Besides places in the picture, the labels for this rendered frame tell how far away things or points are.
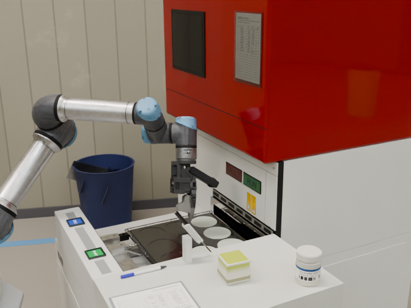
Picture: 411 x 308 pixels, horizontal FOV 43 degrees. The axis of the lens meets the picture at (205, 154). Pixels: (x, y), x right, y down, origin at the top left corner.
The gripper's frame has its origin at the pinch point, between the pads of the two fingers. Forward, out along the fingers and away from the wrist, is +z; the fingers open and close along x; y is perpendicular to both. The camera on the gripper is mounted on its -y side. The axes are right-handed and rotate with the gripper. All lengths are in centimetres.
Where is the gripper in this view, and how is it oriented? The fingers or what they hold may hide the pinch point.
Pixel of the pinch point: (191, 217)
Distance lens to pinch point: 183.6
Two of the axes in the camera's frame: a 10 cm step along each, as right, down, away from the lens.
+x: 2.5, -0.4, -9.7
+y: -9.7, -0.1, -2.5
